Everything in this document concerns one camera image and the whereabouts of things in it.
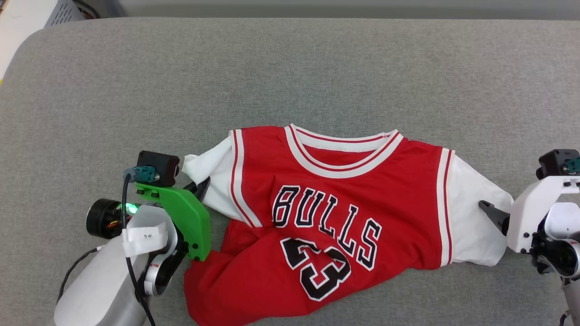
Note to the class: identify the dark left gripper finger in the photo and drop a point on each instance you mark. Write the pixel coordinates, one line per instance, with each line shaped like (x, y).
(201, 188)

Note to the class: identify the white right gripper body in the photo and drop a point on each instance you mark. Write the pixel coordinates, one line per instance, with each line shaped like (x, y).
(530, 213)

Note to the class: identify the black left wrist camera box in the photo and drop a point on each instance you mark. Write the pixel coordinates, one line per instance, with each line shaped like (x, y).
(158, 167)

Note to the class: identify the white partition panel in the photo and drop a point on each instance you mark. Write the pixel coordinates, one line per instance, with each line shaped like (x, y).
(317, 2)

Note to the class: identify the white metal box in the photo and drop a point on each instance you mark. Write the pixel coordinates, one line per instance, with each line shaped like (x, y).
(22, 22)

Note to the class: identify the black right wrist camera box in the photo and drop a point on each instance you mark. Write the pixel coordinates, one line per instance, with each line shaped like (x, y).
(555, 163)

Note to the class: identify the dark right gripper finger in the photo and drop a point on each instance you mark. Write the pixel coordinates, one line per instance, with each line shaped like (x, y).
(498, 217)

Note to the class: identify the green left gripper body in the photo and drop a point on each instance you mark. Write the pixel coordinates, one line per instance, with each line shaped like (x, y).
(190, 217)

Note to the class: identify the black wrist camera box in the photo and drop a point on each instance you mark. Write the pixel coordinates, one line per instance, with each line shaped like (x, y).
(555, 163)
(158, 167)

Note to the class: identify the red Bulls basketball jersey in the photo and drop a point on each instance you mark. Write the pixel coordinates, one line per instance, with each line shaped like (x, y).
(335, 217)

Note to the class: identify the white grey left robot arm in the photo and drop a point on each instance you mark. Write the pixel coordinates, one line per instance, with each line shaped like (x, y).
(95, 290)

